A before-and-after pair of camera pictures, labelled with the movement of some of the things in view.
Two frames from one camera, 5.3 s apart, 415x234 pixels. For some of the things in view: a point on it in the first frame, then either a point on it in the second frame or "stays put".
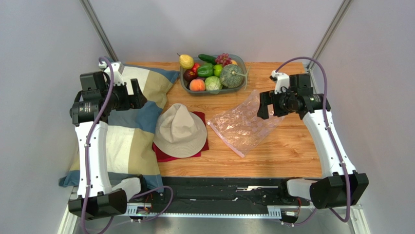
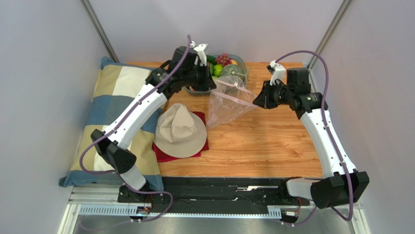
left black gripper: [138, 100] → [208, 82]
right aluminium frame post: [345, 6] stays put
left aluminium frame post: [92, 17] stays put
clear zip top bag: [241, 126] → [229, 98]
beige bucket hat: [179, 133] stays put
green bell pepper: [218, 69] stays put
